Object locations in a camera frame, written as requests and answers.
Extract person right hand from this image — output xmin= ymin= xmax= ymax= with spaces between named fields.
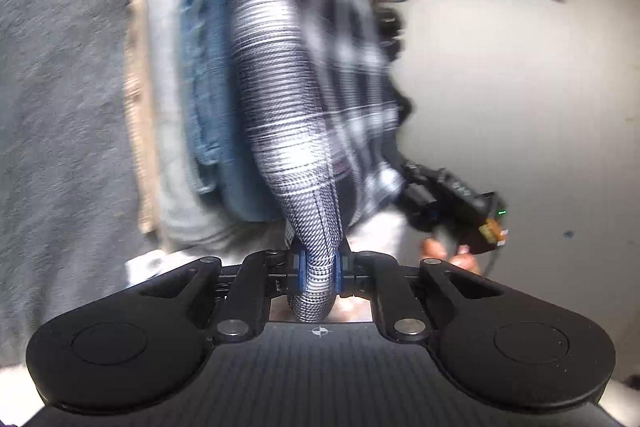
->
xmin=422 ymin=237 xmax=482 ymax=275

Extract black shoes on floor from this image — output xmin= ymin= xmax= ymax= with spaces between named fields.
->
xmin=374 ymin=8 xmax=404 ymax=62

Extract grey bed blanket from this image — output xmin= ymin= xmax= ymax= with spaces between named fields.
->
xmin=1 ymin=0 xmax=148 ymax=366

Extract folded grey garment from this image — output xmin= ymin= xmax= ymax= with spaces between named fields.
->
xmin=124 ymin=0 xmax=284 ymax=259

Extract black white plaid pants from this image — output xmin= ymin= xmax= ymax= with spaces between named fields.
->
xmin=231 ymin=0 xmax=404 ymax=322

